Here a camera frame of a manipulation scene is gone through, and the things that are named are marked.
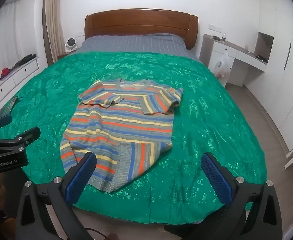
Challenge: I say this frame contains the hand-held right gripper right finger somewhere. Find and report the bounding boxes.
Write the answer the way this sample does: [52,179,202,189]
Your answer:
[201,152,283,240]

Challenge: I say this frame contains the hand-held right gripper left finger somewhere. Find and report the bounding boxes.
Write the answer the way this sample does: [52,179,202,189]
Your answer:
[15,151,97,240]

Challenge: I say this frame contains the striped knit sweater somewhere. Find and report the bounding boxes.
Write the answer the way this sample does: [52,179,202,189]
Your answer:
[60,78,184,193]

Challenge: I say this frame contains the black clothes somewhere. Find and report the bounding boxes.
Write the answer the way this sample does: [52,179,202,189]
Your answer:
[14,54,37,68]

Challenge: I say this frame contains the white window drawer cabinet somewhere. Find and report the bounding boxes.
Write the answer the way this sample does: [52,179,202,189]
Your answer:
[0,55,40,100]

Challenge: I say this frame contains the green blanket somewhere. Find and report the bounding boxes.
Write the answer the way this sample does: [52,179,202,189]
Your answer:
[0,51,267,224]

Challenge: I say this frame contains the sheer white curtain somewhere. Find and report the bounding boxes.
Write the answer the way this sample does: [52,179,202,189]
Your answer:
[0,0,24,90]

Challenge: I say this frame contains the white plastic bag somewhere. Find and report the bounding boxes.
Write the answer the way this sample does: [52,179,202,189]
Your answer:
[213,50,230,79]

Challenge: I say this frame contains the beige curtain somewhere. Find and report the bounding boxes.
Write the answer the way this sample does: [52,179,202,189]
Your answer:
[43,0,65,68]

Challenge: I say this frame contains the white wardrobe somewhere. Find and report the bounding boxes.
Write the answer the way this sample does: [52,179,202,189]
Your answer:
[244,0,293,153]

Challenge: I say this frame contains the white desk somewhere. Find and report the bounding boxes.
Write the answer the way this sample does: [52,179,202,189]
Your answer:
[199,33,267,88]

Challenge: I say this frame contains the grey striped bed sheet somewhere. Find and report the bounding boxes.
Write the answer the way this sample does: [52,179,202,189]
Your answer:
[75,34,204,64]

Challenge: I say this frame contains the wooden headboard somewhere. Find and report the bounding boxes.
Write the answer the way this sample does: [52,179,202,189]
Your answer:
[84,9,199,51]

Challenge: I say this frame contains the black cable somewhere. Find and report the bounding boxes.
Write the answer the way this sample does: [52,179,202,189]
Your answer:
[84,227,112,240]

